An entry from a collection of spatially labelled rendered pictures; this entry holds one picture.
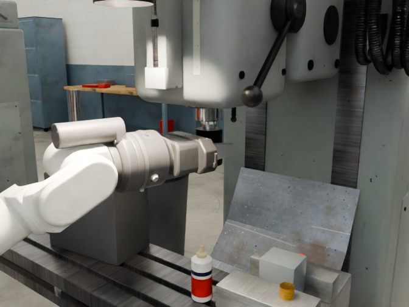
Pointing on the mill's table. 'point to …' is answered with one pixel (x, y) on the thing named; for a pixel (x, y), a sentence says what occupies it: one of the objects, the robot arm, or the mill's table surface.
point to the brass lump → (286, 291)
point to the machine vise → (318, 282)
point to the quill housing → (216, 53)
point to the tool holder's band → (209, 132)
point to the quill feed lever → (251, 93)
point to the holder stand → (109, 228)
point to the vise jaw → (257, 293)
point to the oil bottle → (201, 276)
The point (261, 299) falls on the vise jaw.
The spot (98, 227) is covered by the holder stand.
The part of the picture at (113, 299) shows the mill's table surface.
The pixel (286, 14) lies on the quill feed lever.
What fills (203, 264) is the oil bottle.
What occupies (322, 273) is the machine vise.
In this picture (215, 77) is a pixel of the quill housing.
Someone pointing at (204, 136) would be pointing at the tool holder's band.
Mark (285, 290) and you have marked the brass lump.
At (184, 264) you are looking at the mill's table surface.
